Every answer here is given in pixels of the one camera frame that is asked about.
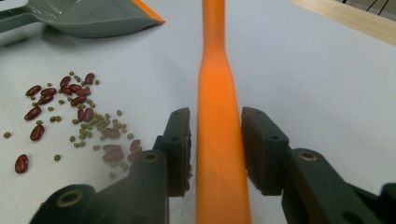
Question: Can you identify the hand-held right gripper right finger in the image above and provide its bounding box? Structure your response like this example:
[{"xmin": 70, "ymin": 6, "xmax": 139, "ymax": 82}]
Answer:
[{"xmin": 241, "ymin": 105, "xmax": 292, "ymax": 197}]

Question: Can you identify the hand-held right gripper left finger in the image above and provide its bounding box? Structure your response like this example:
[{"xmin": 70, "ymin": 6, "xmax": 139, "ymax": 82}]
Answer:
[{"xmin": 152, "ymin": 106, "xmax": 193, "ymax": 199}]

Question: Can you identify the orange handled grey bristle brush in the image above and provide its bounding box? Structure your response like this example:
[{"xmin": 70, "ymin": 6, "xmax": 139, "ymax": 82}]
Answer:
[{"xmin": 194, "ymin": 0, "xmax": 253, "ymax": 224}]

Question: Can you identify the group of small green mung beans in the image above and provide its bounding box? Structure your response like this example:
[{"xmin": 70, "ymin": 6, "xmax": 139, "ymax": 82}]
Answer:
[{"xmin": 3, "ymin": 70, "xmax": 135, "ymax": 180}]

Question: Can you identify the group of red kidney beans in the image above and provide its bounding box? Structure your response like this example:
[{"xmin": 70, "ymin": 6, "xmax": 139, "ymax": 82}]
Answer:
[{"xmin": 14, "ymin": 72, "xmax": 143, "ymax": 175}]

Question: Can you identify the grey dustpan with orange edge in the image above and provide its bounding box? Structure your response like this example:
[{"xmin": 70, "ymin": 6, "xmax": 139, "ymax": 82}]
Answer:
[{"xmin": 0, "ymin": 0, "xmax": 166, "ymax": 39}]

